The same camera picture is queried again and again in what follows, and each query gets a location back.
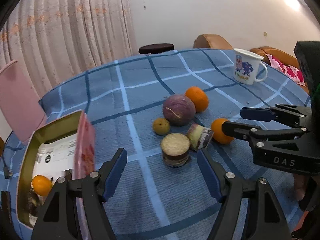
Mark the black power cable plug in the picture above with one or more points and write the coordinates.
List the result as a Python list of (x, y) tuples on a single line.
[(6, 157)]

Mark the blue plaid tablecloth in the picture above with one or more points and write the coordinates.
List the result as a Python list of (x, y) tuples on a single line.
[(152, 130)]

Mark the dark round stool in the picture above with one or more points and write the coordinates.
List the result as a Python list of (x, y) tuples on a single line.
[(156, 48)]

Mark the pink floral curtain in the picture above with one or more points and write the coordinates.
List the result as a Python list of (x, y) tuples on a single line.
[(54, 40)]

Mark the pink metal tin box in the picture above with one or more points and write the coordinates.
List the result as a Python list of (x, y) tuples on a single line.
[(73, 123)]

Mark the small green-brown fruit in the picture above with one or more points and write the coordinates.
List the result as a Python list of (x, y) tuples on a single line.
[(161, 126)]

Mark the brown leather sofa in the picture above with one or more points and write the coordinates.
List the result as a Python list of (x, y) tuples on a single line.
[(284, 57)]

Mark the black smartphone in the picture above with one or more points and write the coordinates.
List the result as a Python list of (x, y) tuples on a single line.
[(6, 205)]

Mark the printed paper in tin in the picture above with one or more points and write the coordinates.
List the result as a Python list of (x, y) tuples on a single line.
[(54, 160)]

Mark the white printed mug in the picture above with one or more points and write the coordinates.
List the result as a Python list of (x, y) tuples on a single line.
[(246, 66)]

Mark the small orange tangerine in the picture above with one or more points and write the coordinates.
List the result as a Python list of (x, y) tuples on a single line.
[(41, 185)]

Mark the brown leather armchair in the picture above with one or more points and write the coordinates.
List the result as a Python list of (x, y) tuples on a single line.
[(212, 41)]

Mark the person's right hand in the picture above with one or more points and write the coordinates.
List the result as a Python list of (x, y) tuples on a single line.
[(299, 187)]

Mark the dark mangosteen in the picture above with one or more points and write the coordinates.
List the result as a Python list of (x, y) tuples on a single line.
[(34, 203)]

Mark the purple round turnip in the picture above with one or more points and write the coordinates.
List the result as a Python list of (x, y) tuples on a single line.
[(178, 109)]

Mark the pink electric kettle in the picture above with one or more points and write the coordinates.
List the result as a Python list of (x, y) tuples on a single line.
[(20, 103)]

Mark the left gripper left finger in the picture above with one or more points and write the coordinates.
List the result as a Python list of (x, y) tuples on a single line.
[(58, 217)]

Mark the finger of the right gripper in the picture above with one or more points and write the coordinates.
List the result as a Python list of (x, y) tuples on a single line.
[(289, 115), (255, 134)]

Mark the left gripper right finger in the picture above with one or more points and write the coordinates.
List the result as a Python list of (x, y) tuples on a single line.
[(264, 218)]

